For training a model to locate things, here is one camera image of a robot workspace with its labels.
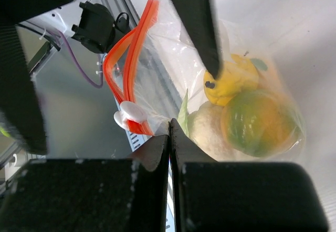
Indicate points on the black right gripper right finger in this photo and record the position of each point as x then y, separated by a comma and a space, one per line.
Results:
240, 196

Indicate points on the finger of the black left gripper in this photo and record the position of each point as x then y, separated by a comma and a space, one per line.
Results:
198, 19
21, 116

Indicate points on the orange fruit with leaf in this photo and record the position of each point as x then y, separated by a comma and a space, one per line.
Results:
267, 72

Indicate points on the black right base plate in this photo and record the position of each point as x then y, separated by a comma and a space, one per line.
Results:
98, 30

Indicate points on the aluminium mounting rail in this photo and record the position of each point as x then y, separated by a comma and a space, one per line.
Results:
155, 88

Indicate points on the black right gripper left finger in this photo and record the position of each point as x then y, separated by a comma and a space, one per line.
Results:
69, 195

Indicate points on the green orange mango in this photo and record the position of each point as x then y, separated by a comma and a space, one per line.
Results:
259, 124

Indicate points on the white cauliflower with green leaves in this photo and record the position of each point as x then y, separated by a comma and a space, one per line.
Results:
203, 127

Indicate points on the clear zip bag orange zipper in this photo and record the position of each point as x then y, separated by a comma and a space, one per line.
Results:
186, 69

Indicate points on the yellow orange round fruit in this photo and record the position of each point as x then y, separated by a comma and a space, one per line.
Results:
237, 76

